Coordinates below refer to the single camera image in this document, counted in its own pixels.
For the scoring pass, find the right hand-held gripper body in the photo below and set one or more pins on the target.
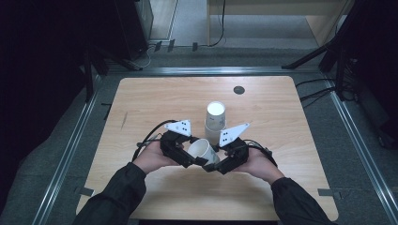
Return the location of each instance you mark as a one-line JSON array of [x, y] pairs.
[[236, 154]]

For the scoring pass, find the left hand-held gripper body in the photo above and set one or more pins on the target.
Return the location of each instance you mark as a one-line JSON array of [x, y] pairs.
[[175, 146]]

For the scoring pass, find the white printed paper cup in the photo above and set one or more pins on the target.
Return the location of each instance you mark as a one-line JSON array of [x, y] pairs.
[[202, 150]]

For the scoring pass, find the person's right hand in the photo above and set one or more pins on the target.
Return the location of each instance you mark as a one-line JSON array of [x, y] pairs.
[[258, 165]]

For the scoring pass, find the person's left hand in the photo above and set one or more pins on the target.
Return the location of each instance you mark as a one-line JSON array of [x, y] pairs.
[[151, 157]]

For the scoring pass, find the dark round table grommet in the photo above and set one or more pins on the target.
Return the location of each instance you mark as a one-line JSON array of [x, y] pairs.
[[239, 90]]

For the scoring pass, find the grey tape strip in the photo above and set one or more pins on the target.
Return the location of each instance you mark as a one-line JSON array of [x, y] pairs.
[[328, 192], [85, 191]]

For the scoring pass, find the black metal stand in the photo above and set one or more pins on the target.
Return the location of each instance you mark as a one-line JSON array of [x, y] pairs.
[[88, 75]]

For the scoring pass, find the black cabinet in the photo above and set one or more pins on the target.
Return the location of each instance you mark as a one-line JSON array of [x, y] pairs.
[[133, 28]]

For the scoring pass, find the black tripod stand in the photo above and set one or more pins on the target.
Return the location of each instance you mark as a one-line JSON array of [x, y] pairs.
[[331, 43]]

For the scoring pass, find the light wooden furniture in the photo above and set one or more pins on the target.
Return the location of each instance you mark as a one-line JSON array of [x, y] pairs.
[[322, 22]]

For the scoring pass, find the metal floor rail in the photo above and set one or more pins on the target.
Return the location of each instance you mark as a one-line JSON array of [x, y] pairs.
[[359, 150], [65, 156], [212, 70]]

